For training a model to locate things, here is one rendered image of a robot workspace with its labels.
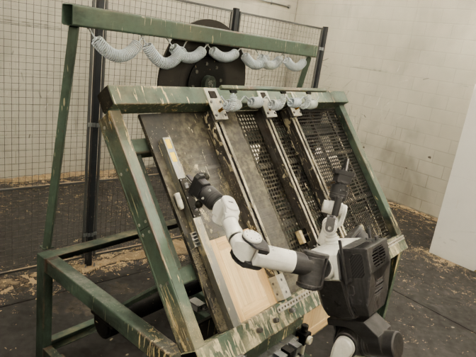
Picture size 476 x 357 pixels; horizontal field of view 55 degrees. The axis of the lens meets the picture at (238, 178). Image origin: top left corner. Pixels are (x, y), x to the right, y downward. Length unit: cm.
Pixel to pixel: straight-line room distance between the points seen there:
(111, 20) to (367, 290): 175
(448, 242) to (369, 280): 415
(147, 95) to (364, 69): 623
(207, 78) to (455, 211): 379
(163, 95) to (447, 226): 439
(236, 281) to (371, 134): 603
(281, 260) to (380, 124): 629
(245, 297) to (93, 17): 154
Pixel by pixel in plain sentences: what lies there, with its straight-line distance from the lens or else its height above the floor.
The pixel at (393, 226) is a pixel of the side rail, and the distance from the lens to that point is 369.
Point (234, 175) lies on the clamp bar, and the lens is 244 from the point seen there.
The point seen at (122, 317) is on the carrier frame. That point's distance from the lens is 239.
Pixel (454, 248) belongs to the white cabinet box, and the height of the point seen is 17.
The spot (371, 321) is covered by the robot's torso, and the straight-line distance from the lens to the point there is 210.
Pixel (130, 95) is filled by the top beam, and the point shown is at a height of 183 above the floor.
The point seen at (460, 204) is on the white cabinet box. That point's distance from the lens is 592.
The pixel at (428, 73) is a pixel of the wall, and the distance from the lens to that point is 761.
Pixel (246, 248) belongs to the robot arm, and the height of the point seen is 139.
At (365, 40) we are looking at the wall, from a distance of 824.
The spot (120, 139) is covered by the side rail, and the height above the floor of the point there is 165.
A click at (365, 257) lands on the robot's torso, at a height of 138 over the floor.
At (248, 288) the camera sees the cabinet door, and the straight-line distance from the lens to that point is 233.
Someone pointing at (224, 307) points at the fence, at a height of 97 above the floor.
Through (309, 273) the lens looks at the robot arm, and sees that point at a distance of 186.
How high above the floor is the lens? 213
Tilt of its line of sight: 16 degrees down
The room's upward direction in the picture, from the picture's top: 8 degrees clockwise
